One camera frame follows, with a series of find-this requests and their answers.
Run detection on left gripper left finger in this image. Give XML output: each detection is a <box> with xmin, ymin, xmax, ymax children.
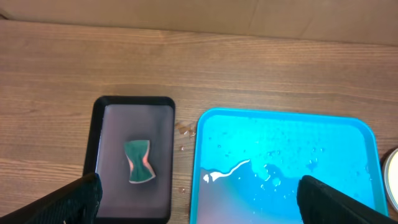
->
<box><xmin>1</xmin><ymin>173</ymin><xmax>103</xmax><ymax>224</ymax></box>

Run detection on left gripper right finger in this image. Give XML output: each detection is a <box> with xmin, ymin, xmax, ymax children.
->
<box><xmin>297</xmin><ymin>175</ymin><xmax>397</xmax><ymax>224</ymax></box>

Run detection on yellow-green plate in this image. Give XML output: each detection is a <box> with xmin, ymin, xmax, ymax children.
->
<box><xmin>382</xmin><ymin>148</ymin><xmax>397</xmax><ymax>211</ymax></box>

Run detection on teal plastic tray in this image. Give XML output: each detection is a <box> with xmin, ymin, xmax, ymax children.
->
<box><xmin>190</xmin><ymin>108</ymin><xmax>388</xmax><ymax>223</ymax></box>

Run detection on black plastic tray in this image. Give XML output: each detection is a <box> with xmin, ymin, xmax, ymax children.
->
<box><xmin>83</xmin><ymin>96</ymin><xmax>175</xmax><ymax>223</ymax></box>

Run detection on green pink sponge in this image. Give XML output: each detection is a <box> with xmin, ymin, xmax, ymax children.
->
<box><xmin>124</xmin><ymin>140</ymin><xmax>156</xmax><ymax>184</ymax></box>

